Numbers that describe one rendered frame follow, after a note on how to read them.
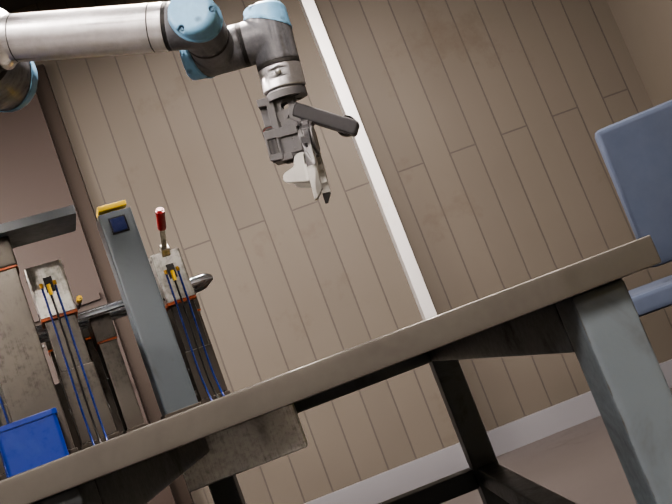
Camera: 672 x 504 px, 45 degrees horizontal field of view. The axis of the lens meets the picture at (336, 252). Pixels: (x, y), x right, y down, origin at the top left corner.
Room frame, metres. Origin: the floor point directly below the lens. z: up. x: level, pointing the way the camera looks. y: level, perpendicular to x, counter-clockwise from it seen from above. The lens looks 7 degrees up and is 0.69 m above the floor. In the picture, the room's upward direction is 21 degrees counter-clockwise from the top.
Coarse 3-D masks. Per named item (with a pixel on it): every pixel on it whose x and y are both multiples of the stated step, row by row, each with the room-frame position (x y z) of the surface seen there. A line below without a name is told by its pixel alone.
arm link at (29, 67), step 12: (12, 72) 1.30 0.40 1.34; (24, 72) 1.34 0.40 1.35; (36, 72) 1.39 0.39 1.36; (0, 84) 1.29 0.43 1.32; (12, 84) 1.32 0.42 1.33; (24, 84) 1.35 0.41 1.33; (36, 84) 1.39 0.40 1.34; (0, 96) 1.33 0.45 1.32; (12, 96) 1.35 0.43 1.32; (24, 96) 1.37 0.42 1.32; (0, 108) 1.36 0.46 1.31; (12, 108) 1.39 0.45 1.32
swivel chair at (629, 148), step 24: (624, 120) 2.72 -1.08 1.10; (648, 120) 2.70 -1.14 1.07; (600, 144) 2.75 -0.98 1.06; (624, 144) 2.73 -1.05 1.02; (648, 144) 2.72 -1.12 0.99; (624, 168) 2.74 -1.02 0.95; (648, 168) 2.73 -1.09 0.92; (624, 192) 2.76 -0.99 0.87; (648, 192) 2.75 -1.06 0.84; (648, 216) 2.77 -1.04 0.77; (648, 288) 2.84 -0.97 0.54; (648, 312) 2.76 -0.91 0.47
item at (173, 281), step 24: (168, 264) 1.82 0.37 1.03; (168, 288) 1.81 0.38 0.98; (192, 288) 1.83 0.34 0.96; (168, 312) 1.86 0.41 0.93; (192, 312) 1.82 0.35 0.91; (192, 336) 1.83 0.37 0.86; (192, 360) 1.82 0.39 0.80; (216, 360) 1.84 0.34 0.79; (192, 384) 1.85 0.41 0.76; (216, 384) 1.83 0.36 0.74
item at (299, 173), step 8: (296, 160) 1.31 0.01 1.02; (304, 160) 1.31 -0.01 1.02; (296, 168) 1.31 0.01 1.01; (304, 168) 1.30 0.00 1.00; (312, 168) 1.29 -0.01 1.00; (288, 176) 1.30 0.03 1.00; (296, 176) 1.30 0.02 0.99; (304, 176) 1.30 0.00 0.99; (312, 176) 1.29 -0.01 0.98; (312, 184) 1.29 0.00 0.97; (320, 184) 1.30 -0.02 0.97; (320, 192) 1.30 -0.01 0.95
